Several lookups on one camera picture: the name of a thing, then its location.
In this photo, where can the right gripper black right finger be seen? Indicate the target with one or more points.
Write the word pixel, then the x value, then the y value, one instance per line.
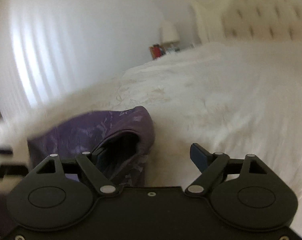
pixel 211 166

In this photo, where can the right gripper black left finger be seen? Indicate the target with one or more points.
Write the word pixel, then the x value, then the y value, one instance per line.
pixel 93 177

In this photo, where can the purple patterned garment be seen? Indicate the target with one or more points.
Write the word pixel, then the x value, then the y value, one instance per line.
pixel 119 141

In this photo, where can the white embroidered bedspread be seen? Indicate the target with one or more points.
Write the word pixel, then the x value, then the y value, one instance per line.
pixel 234 97

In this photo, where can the red books on nightstand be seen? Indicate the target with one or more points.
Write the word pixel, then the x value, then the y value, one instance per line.
pixel 157 51

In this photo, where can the white sheer curtain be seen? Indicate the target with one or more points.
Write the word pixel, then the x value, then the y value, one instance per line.
pixel 52 48

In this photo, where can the white bedside lamp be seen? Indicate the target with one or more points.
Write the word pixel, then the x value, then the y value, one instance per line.
pixel 168 33

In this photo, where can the cream tufted headboard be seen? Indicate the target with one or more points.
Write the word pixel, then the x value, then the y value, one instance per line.
pixel 262 20

